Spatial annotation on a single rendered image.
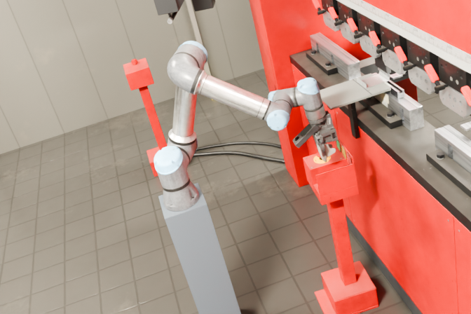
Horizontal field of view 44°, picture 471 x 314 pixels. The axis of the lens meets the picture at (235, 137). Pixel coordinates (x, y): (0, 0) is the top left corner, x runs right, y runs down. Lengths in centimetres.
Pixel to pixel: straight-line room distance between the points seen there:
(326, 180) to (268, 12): 116
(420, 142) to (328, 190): 40
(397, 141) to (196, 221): 86
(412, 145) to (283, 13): 122
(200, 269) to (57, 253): 150
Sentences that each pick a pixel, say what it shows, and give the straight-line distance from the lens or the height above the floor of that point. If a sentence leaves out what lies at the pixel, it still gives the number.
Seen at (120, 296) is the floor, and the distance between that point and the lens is 331.
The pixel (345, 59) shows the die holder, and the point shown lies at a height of 97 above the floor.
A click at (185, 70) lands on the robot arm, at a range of 207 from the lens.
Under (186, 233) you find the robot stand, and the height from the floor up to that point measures 67.
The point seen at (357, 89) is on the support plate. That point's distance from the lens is 246.
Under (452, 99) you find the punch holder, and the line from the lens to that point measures 197.
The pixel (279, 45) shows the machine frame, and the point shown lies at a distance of 322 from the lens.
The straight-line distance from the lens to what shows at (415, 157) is 222.
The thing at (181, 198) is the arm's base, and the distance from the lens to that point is 234.
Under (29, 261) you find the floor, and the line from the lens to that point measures 390.
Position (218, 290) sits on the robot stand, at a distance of 263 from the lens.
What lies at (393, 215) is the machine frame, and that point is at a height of 52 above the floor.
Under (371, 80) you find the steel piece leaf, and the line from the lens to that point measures 251.
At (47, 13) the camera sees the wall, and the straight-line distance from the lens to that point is 499.
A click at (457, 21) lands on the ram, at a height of 144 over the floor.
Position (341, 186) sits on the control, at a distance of 237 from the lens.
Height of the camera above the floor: 211
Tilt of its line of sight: 29 degrees down
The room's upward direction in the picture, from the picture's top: 15 degrees counter-clockwise
